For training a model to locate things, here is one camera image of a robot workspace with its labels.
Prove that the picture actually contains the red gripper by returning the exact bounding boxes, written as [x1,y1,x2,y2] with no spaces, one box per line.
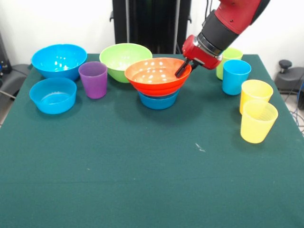
[174,35,223,78]

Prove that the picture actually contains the orange bowl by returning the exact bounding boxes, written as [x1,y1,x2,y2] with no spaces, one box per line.
[123,57,192,97]

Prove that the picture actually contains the small blue bowl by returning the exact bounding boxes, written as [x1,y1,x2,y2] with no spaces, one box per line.
[28,77,77,115]
[137,89,180,110]

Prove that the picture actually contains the purple cup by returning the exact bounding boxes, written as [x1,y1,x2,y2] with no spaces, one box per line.
[78,61,108,99]

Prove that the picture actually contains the green cup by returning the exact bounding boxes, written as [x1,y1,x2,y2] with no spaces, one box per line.
[215,47,244,81]

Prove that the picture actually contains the blue cup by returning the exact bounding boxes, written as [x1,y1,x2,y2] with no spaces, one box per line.
[222,59,252,96]

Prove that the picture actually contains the green bowl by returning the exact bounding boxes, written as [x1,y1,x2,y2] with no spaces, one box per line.
[99,43,153,84]

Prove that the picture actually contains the yellow cup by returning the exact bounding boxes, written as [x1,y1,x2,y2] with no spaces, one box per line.
[239,79,274,115]
[240,100,279,144]

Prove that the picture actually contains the black stand base with knob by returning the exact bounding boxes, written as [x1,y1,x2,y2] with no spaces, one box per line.
[275,59,304,95]

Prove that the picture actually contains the dark green tablecloth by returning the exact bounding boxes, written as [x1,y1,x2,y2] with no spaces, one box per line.
[0,53,304,228]

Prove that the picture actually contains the large blue bowl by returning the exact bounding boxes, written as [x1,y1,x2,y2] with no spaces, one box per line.
[31,43,88,81]

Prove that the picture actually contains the black device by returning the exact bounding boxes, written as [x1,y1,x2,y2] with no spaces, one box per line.
[0,33,12,75]

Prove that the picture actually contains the black wall cable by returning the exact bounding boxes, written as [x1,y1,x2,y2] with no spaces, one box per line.
[204,0,216,19]

